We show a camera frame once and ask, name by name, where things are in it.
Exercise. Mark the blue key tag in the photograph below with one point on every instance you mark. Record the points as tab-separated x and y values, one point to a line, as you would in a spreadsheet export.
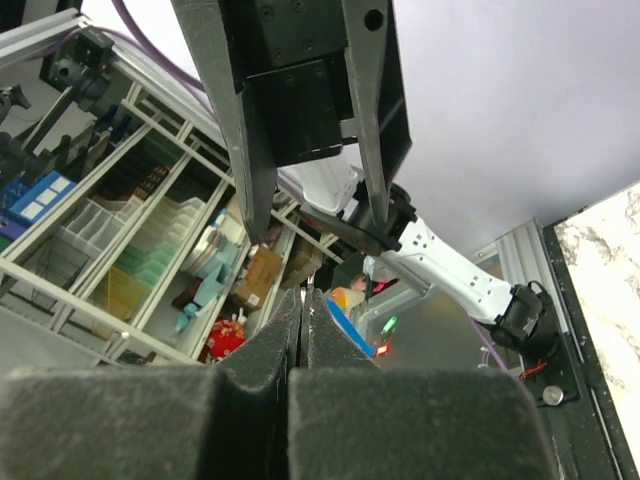
344	323

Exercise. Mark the silver key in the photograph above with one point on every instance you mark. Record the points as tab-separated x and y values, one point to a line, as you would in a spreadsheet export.
310	286

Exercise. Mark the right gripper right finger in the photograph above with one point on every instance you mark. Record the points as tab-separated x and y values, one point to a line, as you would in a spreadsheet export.
355	421

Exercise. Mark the storage shelf with bins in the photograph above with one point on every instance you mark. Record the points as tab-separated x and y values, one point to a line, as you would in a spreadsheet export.
120	241

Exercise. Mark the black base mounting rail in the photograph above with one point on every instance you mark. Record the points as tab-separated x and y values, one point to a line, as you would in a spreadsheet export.
586	432

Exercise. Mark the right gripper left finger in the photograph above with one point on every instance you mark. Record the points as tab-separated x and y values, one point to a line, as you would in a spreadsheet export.
221	421

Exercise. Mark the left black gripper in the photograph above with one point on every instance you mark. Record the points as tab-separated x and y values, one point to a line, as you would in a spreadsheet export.
275	74

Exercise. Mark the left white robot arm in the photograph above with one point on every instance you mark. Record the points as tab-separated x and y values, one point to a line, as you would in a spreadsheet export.
518	317

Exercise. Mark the aluminium frame profile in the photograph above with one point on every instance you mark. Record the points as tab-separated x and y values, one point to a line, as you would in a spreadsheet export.
523	257

